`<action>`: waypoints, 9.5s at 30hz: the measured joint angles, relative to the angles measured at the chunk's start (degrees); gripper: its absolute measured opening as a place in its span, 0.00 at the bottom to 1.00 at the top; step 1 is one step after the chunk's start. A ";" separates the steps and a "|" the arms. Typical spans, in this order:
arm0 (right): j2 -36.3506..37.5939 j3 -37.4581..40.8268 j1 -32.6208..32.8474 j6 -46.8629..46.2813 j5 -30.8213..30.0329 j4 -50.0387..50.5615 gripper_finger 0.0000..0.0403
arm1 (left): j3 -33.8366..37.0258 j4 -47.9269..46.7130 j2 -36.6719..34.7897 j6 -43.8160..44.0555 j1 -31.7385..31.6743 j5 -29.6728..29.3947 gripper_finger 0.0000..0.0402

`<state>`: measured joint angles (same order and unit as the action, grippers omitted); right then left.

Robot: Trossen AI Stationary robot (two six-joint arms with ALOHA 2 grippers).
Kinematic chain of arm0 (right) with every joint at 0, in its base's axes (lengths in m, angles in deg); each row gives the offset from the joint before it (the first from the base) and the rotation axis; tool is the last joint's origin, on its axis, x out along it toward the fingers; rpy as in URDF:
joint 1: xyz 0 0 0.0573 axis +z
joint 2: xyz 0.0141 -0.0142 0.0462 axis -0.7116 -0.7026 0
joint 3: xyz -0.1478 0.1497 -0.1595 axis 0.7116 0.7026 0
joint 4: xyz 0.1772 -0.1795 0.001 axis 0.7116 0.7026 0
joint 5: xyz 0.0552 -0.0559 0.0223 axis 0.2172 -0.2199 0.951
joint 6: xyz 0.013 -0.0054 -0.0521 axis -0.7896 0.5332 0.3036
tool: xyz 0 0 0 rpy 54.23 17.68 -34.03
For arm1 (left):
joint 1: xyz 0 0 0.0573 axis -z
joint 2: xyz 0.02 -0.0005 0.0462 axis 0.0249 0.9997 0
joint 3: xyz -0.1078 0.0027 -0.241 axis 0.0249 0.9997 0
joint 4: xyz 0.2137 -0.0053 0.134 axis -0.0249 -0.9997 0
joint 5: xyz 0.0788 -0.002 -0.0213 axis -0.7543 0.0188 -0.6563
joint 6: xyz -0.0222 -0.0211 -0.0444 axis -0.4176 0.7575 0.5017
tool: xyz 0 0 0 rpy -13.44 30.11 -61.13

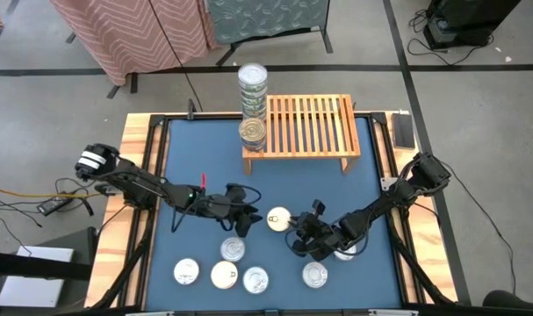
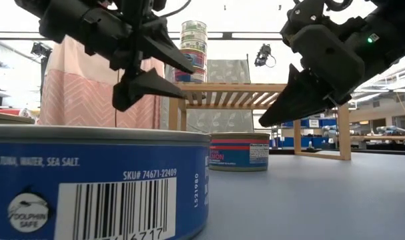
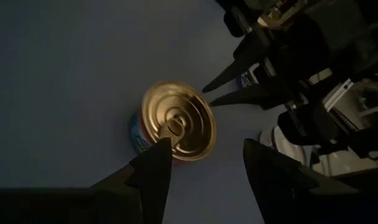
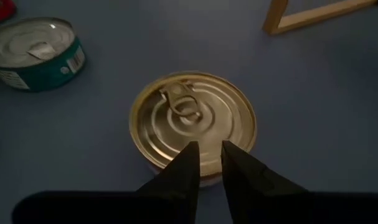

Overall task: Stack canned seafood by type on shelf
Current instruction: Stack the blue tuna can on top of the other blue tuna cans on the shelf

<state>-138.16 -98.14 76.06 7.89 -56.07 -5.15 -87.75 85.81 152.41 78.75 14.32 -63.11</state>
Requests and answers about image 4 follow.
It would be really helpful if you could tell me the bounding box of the blue table mat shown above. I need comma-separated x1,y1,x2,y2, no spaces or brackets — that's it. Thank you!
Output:
0,0,378,224

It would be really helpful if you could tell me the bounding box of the teal can silver lid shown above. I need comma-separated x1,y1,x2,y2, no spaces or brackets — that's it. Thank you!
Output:
0,17,87,93

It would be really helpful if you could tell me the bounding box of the cream-lid salmon can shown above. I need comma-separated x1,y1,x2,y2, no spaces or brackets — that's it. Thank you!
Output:
128,71,258,187

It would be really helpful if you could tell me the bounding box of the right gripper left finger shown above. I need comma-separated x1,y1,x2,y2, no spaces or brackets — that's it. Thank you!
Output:
135,141,201,224

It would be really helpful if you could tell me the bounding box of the wooden slatted shelf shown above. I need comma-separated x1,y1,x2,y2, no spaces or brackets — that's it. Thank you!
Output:
262,0,378,35

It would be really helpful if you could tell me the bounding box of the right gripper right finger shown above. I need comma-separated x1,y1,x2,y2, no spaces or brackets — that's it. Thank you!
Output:
220,140,314,224

